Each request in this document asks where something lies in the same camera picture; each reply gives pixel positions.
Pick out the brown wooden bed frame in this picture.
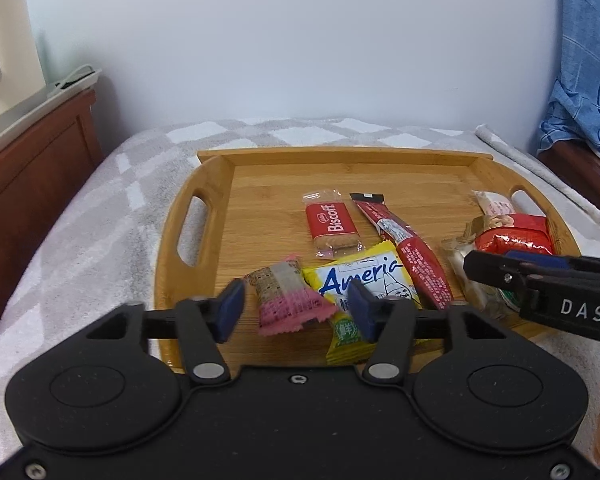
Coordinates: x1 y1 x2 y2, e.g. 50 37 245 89
537 139 600 242

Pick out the white red-print candy packet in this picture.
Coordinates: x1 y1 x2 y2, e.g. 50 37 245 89
471 189 517 217

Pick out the red biscuit packet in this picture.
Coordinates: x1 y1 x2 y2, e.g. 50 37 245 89
302 188 363 261

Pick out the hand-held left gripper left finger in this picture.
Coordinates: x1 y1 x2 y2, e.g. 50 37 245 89
82 278 247 386

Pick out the pink wafer snack packet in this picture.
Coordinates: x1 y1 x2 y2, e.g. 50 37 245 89
244 254 339 337

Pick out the red stick sachet black end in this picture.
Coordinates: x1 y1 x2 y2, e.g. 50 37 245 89
349 192 454 312

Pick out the brown wooden cabinet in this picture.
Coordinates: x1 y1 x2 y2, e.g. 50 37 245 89
0 87 106 361

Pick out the blue plaid cloth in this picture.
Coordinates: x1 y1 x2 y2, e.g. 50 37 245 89
536 0 600 164

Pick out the cream electric kettle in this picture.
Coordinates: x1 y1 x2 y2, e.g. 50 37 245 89
0 0 49 133

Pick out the wooden serving tray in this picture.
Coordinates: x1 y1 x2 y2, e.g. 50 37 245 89
155 146 586 378

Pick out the yellow green-label snack packet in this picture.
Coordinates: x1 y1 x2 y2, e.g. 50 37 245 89
326 310 422 367

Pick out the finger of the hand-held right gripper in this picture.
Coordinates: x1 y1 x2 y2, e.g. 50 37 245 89
503 249 600 276
461 250 547 298

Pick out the large red nut packet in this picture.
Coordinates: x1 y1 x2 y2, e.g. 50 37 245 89
472 211 555 257

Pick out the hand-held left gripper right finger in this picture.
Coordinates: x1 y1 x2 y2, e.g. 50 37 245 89
348 280 513 386

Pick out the grey checked blanket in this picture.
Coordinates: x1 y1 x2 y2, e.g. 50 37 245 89
0 117 600 461

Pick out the yellow white cartoon snack packet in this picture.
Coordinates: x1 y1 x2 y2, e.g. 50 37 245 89
302 241 422 317

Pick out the beige translucent snack packet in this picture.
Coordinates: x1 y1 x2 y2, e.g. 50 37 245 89
441 232 508 308

